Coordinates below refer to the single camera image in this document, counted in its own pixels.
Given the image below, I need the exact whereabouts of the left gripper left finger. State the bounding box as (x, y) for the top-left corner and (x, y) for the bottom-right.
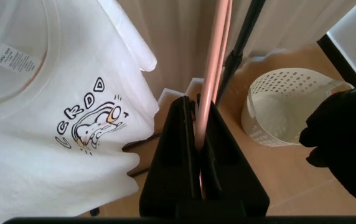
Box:
(138, 95), (202, 218)

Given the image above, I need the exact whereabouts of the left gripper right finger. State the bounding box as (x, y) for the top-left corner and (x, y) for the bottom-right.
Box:
(200, 101), (271, 218)

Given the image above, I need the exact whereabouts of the pink clothes hanger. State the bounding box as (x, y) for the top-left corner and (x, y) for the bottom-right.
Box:
(194, 0), (233, 195)

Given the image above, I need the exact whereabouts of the black garment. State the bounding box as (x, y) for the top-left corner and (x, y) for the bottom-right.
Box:
(299, 82), (356, 212)

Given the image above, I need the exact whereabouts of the white printed T-shirt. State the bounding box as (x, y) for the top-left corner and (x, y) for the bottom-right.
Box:
(0, 0), (161, 224)

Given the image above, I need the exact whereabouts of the white laundry basket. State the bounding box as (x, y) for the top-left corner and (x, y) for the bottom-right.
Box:
(240, 67), (355, 148)

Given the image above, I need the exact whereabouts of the black clothes rack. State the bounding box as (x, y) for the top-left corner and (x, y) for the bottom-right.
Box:
(89, 0), (268, 218)

